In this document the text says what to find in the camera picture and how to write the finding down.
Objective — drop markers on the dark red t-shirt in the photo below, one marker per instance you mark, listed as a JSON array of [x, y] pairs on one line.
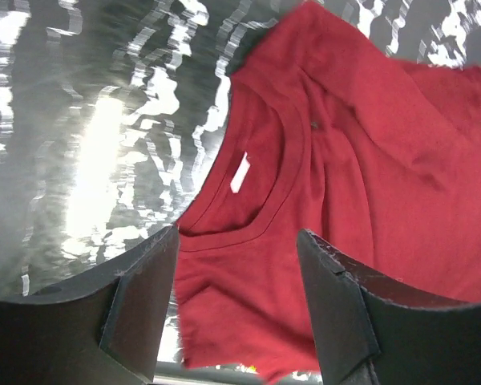
[[381, 157]]

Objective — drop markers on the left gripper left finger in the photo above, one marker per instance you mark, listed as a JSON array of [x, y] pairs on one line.
[[102, 326]]

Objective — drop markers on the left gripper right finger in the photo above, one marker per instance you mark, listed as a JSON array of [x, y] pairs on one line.
[[371, 329]]

